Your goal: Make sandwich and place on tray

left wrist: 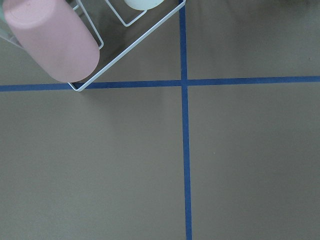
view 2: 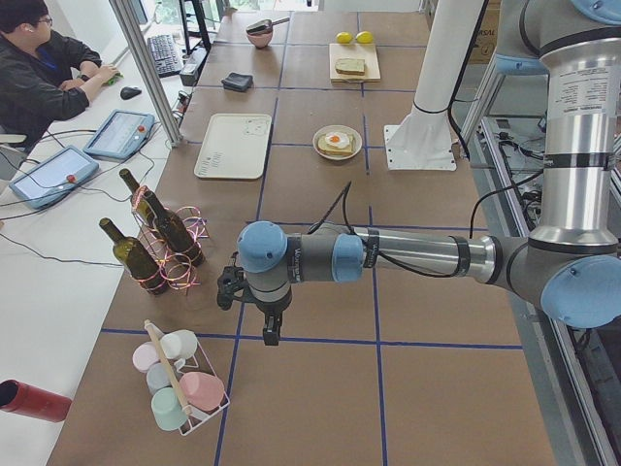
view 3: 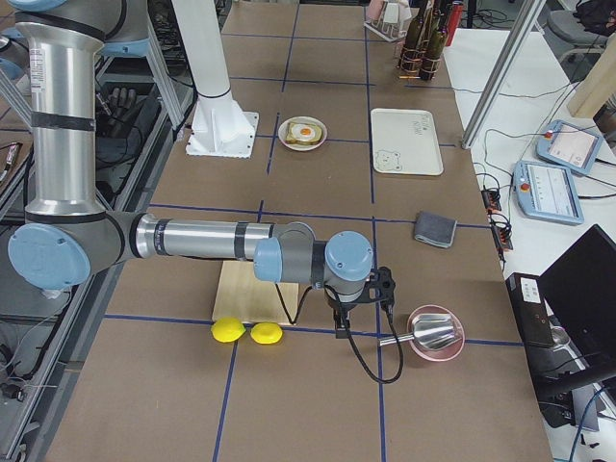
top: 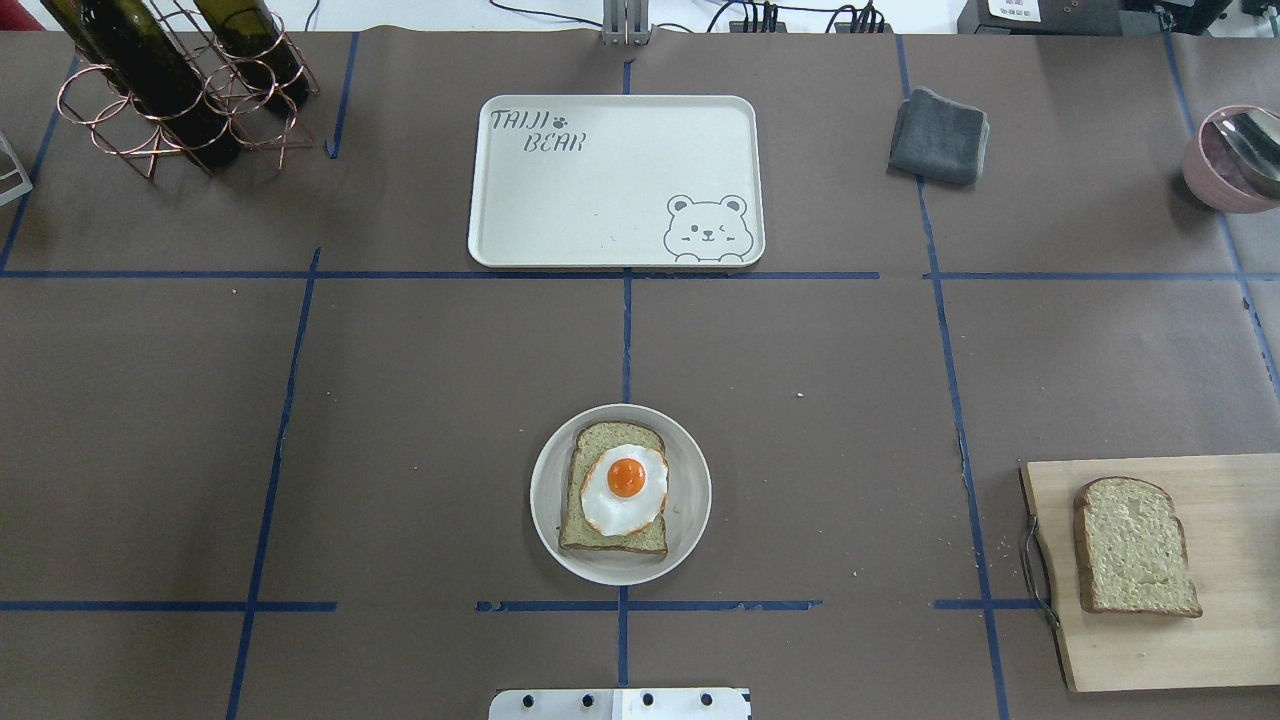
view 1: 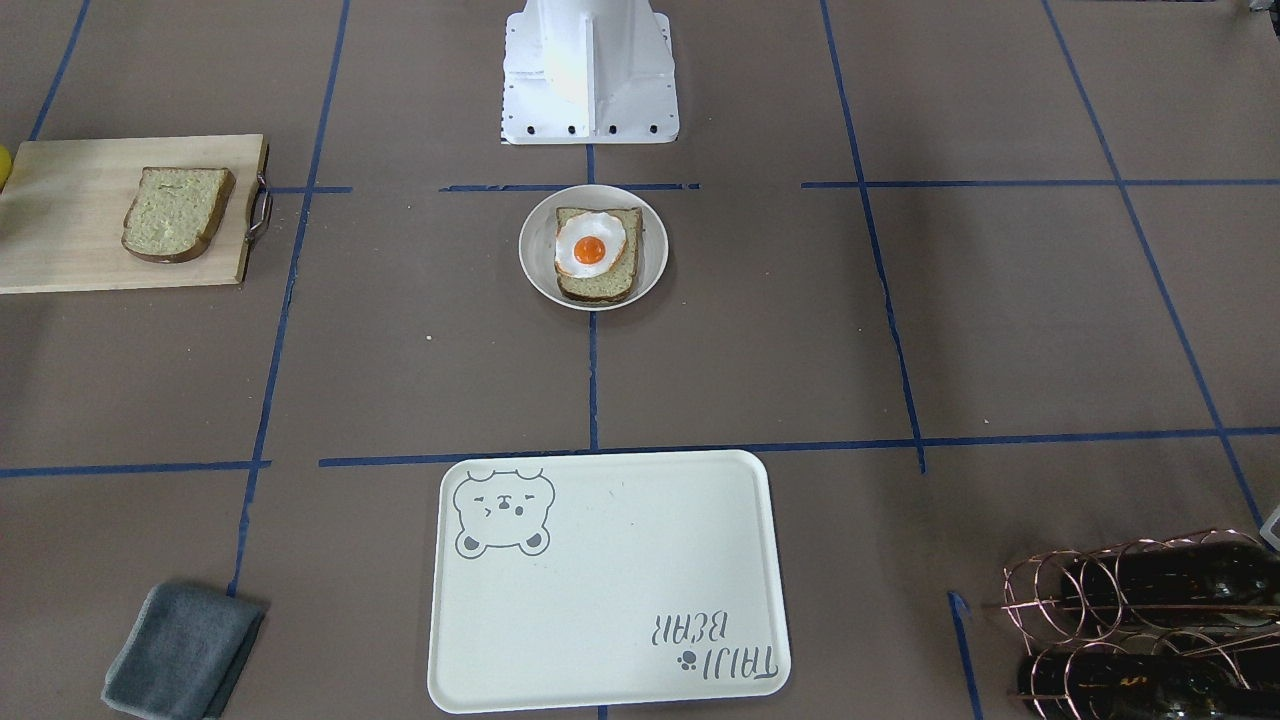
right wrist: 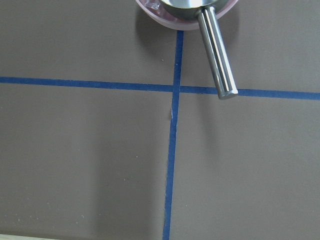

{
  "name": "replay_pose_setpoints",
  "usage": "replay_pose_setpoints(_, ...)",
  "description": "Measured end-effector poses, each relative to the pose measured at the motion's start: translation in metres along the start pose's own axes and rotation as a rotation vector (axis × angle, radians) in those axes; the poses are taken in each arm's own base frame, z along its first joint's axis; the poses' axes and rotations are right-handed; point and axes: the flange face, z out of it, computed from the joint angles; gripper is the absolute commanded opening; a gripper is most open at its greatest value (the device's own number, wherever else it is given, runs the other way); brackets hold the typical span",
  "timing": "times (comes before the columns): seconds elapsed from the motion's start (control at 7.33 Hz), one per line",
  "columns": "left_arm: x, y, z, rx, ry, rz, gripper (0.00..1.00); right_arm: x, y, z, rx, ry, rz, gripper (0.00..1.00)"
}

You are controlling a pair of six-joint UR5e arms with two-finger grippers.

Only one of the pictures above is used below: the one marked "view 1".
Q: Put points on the white round plate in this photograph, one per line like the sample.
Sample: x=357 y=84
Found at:
x=537 y=235

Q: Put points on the wooden cutting board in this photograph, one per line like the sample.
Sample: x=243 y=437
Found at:
x=64 y=205

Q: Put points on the white bear serving tray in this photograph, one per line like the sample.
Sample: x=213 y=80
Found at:
x=569 y=581

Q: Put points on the bread slice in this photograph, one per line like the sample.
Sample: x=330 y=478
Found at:
x=175 y=212
x=616 y=284

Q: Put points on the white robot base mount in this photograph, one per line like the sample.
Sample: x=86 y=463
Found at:
x=588 y=72

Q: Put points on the dark glass bottle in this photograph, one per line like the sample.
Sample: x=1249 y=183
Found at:
x=1094 y=683
x=1214 y=584

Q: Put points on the fried egg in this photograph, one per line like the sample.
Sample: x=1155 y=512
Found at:
x=589 y=244

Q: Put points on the dark glass bottle lower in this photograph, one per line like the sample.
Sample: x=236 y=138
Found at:
x=1094 y=683

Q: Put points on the copper wire bottle rack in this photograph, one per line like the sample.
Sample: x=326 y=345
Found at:
x=1033 y=604

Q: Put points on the grey folded cloth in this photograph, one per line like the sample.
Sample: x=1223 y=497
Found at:
x=185 y=654

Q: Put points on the dark glass bottle upper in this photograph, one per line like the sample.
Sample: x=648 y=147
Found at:
x=1214 y=584

